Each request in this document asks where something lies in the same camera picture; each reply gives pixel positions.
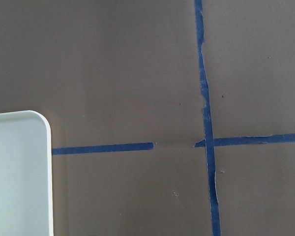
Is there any white bear print tray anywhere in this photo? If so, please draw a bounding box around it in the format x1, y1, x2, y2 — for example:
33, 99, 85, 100
0, 110, 54, 236

